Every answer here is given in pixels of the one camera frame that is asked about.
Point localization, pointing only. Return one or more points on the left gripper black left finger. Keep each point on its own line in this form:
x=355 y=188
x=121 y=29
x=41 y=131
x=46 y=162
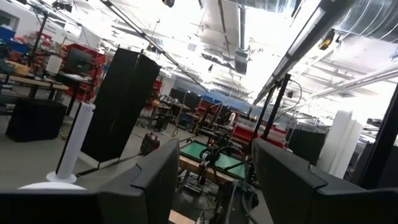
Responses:
x=155 y=186

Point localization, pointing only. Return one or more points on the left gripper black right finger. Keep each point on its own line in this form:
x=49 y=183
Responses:
x=286 y=186

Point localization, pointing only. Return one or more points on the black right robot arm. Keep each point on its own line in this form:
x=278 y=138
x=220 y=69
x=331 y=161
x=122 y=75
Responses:
x=239 y=199

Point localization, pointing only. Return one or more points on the red and black toolbox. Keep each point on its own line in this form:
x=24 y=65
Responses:
x=150 y=143

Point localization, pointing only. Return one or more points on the black cabinet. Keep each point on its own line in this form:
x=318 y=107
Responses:
x=306 y=144

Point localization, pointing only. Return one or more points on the table with green mat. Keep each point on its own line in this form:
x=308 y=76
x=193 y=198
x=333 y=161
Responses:
x=194 y=151

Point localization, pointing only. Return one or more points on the white foam boards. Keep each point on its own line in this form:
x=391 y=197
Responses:
x=340 y=143

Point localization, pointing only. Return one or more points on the black partition panel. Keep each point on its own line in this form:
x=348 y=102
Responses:
x=121 y=102

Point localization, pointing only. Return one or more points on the white tower fan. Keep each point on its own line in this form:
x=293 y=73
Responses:
x=76 y=140

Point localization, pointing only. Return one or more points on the white round disc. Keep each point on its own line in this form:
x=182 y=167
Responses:
x=51 y=186

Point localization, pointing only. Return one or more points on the black crate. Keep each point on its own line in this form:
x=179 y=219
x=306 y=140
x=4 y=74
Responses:
x=35 y=119

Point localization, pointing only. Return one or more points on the black computer monitor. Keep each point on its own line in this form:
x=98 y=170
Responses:
x=78 y=61

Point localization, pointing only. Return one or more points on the black bar with light strips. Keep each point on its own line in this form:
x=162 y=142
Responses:
x=304 y=34

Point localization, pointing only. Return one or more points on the wooden workbench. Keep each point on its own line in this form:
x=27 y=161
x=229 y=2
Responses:
x=31 y=81

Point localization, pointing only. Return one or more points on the black aluminium rig frame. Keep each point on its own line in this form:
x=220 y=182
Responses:
x=381 y=140

